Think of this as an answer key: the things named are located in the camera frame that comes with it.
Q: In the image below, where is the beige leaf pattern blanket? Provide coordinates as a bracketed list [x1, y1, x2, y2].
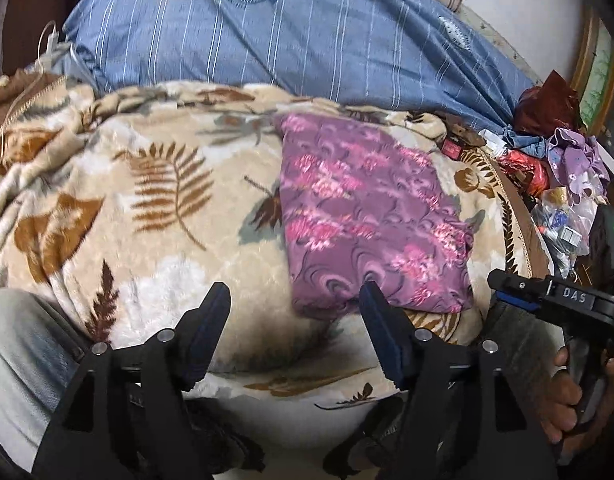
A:
[0, 71, 553, 411]

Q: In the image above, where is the brown bed headboard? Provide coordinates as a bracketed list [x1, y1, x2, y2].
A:
[0, 0, 67, 77]

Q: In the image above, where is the red shiny bag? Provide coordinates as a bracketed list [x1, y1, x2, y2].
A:
[498, 150, 549, 196]

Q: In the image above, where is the person's right hand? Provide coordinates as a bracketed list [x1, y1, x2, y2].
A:
[539, 346, 614, 456]

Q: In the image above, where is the person's jeans leg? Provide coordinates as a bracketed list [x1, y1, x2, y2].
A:
[0, 288, 91, 472]

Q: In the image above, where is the purple floral shirt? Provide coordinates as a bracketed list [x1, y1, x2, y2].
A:
[275, 114, 474, 320]

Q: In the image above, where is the blue plaid duvet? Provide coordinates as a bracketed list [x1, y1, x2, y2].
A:
[64, 0, 531, 131]

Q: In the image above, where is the light purple garment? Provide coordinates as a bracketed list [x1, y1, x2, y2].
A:
[546, 128, 610, 204]

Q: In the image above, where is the dark red cloth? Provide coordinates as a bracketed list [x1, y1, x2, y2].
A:
[513, 70, 584, 138]

